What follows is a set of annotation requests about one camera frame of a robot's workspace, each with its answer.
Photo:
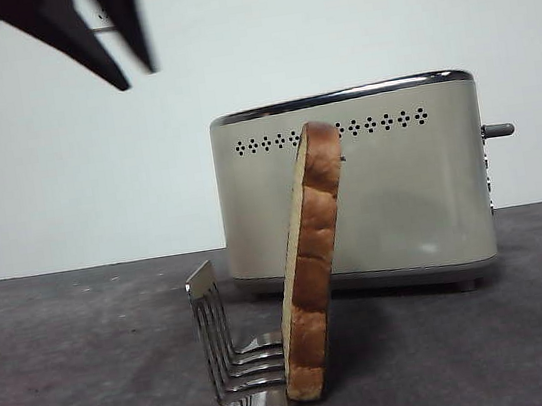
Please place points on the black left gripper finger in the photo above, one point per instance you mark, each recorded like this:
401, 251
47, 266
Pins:
70, 34
132, 20

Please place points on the brown-crusted bread slice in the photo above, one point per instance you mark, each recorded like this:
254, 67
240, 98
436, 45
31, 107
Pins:
314, 257

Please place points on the grey toaster lever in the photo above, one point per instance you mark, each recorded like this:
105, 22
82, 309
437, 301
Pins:
499, 130

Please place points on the cream toaster with chrome top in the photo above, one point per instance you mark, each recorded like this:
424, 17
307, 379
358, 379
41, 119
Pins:
402, 204

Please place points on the shiny metal toast rack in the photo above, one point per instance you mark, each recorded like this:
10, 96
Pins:
257, 392

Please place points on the white wall socket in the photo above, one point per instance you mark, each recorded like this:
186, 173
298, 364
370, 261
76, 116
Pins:
105, 18

